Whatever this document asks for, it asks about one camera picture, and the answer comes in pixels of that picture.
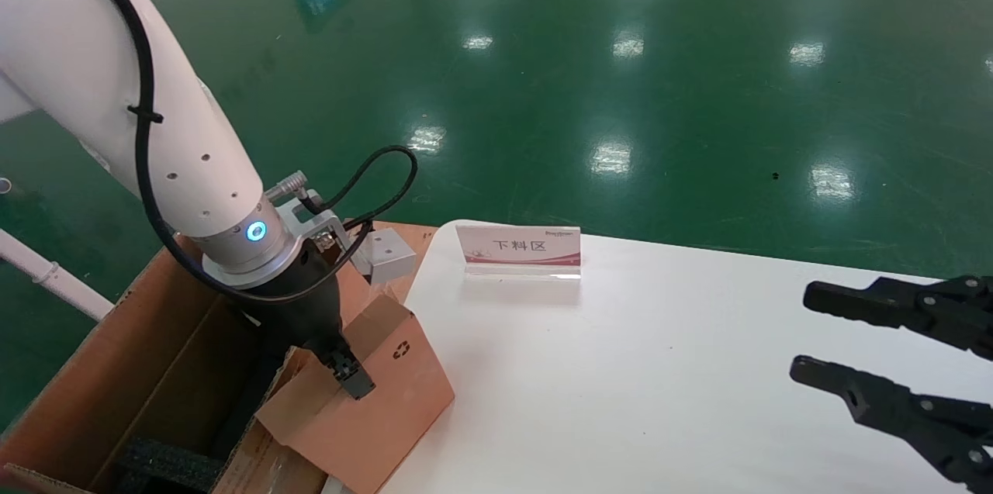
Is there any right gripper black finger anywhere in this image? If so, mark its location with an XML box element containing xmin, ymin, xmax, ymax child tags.
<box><xmin>803</xmin><ymin>275</ymin><xmax>993</xmax><ymax>361</ymax></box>
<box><xmin>790</xmin><ymin>355</ymin><xmax>993</xmax><ymax>491</ymax></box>

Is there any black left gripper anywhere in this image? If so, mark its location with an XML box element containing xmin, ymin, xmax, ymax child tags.
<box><xmin>247</xmin><ymin>240</ymin><xmax>378</xmax><ymax>400</ymax></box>

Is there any small cardboard box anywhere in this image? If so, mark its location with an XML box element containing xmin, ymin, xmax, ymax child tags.
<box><xmin>254</xmin><ymin>294</ymin><xmax>456</xmax><ymax>494</ymax></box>

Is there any large cardboard box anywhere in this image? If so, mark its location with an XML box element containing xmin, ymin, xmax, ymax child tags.
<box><xmin>0</xmin><ymin>234</ymin><xmax>342</xmax><ymax>494</ymax></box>

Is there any acrylic table sign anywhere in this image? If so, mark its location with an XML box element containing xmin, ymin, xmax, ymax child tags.
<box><xmin>455</xmin><ymin>224</ymin><xmax>582</xmax><ymax>280</ymax></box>

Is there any black foam block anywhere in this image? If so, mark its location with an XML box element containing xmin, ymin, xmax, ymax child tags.
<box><xmin>116</xmin><ymin>438</ymin><xmax>226</xmax><ymax>494</ymax></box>

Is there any white plastic pipe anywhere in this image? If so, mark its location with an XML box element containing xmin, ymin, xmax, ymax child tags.
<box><xmin>0</xmin><ymin>230</ymin><xmax>116</xmax><ymax>322</ymax></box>

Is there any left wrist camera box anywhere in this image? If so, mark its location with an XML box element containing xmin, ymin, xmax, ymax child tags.
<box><xmin>363</xmin><ymin>228</ymin><xmax>419</xmax><ymax>286</ymax></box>

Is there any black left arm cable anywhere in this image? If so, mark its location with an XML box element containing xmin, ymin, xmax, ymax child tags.
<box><xmin>43</xmin><ymin>0</ymin><xmax>420</xmax><ymax>306</ymax></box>

